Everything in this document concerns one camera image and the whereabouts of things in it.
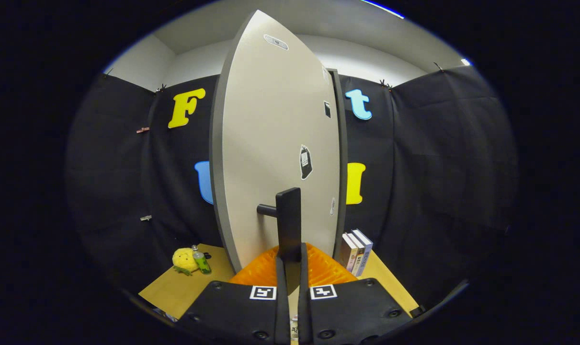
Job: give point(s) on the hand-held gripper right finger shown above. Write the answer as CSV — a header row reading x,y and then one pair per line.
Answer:
x,y
304,306

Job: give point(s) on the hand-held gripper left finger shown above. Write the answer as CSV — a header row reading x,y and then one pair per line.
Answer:
x,y
281,297

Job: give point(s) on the beige cabinet door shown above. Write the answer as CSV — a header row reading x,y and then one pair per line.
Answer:
x,y
270,120

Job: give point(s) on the white and brown book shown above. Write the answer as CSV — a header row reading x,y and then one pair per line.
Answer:
x,y
348,251

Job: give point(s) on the white and blue book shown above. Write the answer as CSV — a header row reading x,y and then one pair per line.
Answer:
x,y
366,251

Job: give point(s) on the green drink bottle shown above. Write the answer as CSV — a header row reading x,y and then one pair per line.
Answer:
x,y
202,262

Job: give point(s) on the yellow plush toy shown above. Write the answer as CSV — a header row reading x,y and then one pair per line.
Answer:
x,y
183,259

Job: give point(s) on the grey cabinet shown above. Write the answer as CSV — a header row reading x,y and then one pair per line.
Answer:
x,y
343,153

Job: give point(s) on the black backdrop cloth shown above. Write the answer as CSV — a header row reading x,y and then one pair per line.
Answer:
x,y
438,167

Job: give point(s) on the long ceiling light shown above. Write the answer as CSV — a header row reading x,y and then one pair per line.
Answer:
x,y
385,8

